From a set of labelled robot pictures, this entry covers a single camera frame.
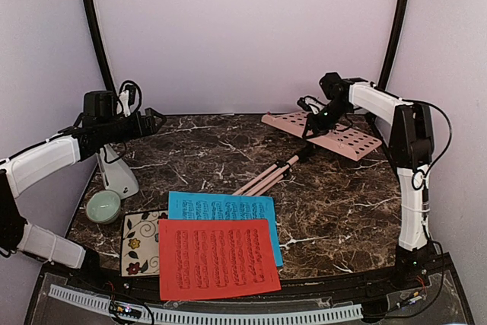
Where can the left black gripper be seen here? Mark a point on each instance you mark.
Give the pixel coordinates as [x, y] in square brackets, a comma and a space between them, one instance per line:
[151, 129]

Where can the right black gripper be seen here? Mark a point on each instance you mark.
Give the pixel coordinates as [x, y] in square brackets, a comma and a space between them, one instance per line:
[317, 129]

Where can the pink music stand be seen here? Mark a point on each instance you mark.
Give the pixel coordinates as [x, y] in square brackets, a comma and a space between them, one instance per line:
[345, 141]

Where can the blue sheet music paper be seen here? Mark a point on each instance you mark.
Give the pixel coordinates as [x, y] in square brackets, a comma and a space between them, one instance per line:
[206, 206]

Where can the red sheet music paper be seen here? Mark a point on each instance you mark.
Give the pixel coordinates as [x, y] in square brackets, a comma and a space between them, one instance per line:
[210, 259]

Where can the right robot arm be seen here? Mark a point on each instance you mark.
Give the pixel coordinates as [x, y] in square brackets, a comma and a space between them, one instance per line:
[410, 147]

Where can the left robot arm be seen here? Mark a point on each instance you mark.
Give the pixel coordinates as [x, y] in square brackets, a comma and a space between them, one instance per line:
[107, 118]

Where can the white metronome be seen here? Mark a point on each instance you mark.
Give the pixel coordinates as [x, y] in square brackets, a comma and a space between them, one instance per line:
[117, 176]

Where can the pale green bowl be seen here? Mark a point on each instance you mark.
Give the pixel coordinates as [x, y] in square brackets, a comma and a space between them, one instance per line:
[103, 207]

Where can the floral square plate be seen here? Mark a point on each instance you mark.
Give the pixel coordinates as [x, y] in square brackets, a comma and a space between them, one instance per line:
[139, 255]

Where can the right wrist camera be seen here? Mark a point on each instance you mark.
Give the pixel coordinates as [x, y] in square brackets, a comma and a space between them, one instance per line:
[310, 104]

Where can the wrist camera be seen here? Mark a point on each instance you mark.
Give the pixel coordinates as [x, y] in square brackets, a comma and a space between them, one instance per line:
[310, 104]
[129, 98]

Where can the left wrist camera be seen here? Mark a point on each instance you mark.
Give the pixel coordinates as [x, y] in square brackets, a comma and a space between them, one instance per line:
[129, 98]

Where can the left black frame post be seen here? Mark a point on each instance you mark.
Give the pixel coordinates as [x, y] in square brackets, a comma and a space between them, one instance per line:
[97, 42]

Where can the black frame post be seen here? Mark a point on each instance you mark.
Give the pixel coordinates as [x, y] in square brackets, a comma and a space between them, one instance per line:
[97, 42]
[393, 43]

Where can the right black frame post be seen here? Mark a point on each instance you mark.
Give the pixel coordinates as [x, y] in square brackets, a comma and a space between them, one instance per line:
[393, 43]

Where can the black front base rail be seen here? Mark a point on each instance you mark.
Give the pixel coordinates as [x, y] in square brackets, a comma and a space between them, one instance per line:
[434, 297]

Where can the grey slotted cable duct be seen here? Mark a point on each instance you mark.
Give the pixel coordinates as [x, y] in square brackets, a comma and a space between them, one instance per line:
[200, 312]

